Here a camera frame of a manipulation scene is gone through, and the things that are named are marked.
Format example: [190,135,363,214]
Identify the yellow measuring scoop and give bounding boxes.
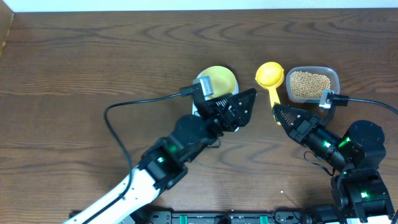
[255,62,284,109]

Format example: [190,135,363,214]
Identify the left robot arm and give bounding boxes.
[67,86,257,223]

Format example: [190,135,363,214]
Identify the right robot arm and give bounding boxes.
[272,104,397,223]

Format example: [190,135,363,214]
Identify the yellow bowl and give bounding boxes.
[199,65,239,99]

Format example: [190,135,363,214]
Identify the white digital kitchen scale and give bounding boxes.
[191,70,240,133]

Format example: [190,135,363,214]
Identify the soybeans in container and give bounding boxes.
[290,71,331,98]

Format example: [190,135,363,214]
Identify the clear plastic container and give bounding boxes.
[285,66,340,103]

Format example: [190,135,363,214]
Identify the right camera cable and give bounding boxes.
[323,93,398,125]

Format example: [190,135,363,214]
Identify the camera cable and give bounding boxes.
[86,86,203,224]
[323,93,398,125]

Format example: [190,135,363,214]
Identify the left camera cable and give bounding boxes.
[86,86,203,224]

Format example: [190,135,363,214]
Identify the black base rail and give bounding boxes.
[119,210,302,224]

